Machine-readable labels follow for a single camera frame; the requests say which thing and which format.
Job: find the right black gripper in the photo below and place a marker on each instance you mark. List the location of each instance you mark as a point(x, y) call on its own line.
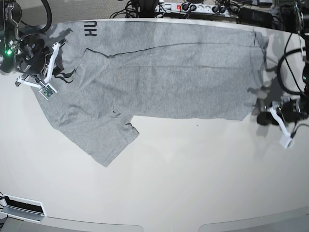
point(32, 55)

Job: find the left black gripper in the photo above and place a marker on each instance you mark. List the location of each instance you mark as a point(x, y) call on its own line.
point(288, 109)

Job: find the grey t-shirt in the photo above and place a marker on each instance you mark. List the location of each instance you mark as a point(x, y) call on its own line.
point(111, 71)

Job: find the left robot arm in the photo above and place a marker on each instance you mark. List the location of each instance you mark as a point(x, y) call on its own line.
point(302, 29)

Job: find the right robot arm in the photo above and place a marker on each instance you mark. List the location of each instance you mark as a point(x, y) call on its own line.
point(12, 28)

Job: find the black power adapter brick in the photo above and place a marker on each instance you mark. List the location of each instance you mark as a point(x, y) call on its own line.
point(256, 17)

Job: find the white power strip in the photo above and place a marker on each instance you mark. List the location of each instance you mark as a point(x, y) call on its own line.
point(194, 8)

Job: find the white slotted table bracket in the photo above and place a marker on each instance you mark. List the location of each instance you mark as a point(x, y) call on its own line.
point(22, 208)

